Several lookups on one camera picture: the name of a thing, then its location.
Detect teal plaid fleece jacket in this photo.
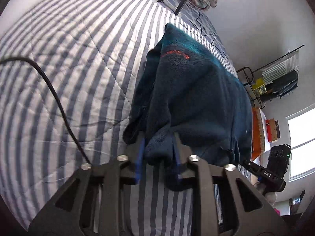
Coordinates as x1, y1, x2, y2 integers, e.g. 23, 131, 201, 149
123, 23, 253, 191

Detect black metal clothes rack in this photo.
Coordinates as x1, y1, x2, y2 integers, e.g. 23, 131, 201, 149
236, 45, 304, 109

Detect dark folded clothes on rack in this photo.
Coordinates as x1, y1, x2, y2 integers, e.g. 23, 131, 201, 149
260, 70, 298, 102

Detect orange storage box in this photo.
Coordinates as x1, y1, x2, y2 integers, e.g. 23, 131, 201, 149
251, 107, 266, 160

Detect red book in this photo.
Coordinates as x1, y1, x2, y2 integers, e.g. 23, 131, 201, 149
266, 118, 278, 143

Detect bright window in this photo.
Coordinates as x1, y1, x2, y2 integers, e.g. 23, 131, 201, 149
287, 105, 315, 182

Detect yellow box on rack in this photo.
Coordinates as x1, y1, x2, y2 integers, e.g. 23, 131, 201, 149
252, 77, 267, 97

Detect white striped cloth on rack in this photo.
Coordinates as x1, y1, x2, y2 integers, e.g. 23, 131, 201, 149
261, 51, 299, 84

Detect blue white striped bed quilt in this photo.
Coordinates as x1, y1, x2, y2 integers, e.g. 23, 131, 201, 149
1, 0, 236, 229

